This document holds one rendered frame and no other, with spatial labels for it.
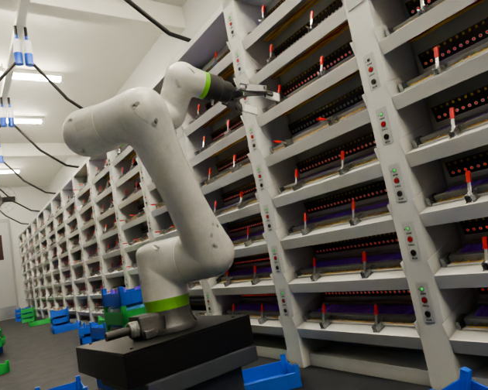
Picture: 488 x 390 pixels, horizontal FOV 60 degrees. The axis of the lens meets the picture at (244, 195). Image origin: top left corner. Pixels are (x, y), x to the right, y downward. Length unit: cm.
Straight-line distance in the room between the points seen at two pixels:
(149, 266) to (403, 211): 80
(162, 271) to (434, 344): 86
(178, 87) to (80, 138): 45
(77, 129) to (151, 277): 43
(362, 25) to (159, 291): 108
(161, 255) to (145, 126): 36
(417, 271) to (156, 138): 90
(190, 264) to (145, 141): 34
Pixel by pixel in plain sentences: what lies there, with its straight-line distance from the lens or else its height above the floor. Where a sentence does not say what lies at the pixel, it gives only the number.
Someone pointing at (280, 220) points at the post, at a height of 64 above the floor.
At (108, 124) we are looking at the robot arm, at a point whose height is 88.
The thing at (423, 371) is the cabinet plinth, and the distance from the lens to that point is 160.
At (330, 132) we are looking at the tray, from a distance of 163.
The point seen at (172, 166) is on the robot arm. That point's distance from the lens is 102.
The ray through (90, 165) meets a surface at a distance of 458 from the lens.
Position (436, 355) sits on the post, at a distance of 150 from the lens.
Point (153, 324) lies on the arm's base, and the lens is 118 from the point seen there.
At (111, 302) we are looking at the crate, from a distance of 198.
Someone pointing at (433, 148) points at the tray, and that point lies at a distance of 138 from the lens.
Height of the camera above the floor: 54
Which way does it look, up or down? 7 degrees up
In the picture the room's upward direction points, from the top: 10 degrees counter-clockwise
